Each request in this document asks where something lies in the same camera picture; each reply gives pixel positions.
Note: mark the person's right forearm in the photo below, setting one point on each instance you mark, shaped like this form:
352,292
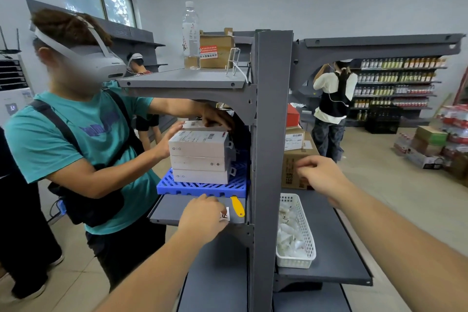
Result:
406,249

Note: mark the black plastic crate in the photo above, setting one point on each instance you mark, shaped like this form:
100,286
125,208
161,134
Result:
382,121

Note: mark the person's left hand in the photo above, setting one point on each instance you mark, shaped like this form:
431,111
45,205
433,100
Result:
201,218

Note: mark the white headset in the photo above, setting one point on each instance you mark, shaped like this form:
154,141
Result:
95,57

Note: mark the brown printed cardboard box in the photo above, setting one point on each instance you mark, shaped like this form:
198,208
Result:
290,172

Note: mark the cardboard box with red label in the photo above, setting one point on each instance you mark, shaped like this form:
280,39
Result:
215,50

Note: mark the white printed cardboard box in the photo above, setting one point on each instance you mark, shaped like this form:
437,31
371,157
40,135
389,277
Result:
424,159

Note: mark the white flat carton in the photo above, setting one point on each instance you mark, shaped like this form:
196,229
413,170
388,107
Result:
199,163
203,126
199,176
199,143

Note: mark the white standing air conditioner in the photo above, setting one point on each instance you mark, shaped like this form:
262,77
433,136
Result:
12,92

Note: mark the stack of wrapped bottle packs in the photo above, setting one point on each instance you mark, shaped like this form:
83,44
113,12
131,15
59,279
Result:
455,129

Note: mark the person's left fingers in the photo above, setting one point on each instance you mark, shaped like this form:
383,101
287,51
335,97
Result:
221,223

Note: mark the blue plastic slatted tray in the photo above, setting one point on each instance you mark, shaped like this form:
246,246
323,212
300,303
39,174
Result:
204,188

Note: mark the black router with antennas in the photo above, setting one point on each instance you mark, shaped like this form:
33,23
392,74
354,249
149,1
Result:
9,45

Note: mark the person's left forearm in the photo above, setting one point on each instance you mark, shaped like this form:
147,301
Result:
153,275

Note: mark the green cardboard box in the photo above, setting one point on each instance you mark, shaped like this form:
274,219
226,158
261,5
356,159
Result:
431,135

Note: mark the pack of red-capped bottles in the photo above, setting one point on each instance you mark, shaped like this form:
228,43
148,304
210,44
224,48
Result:
403,143

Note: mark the person's right hand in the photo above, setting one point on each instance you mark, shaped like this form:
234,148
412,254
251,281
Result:
323,176

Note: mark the clear plastic water bottle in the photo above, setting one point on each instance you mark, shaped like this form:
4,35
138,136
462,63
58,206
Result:
191,30

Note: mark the grey metal shelf unit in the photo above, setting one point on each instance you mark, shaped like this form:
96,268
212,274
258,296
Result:
263,140

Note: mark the grey shelf rack of bottles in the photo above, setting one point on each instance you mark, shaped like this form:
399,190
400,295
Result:
398,88

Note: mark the white plastic basket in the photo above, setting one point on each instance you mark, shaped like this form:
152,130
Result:
309,242

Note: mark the black backpack harness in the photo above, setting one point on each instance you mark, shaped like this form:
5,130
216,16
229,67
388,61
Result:
91,205

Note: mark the person's right fingers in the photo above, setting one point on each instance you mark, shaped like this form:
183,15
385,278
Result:
304,171

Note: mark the small white printed label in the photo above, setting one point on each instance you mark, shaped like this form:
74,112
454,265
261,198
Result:
225,213

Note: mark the rows of bottles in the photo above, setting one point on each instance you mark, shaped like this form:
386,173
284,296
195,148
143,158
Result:
398,77

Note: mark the pile of white packets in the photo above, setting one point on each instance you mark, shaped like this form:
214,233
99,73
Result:
290,235

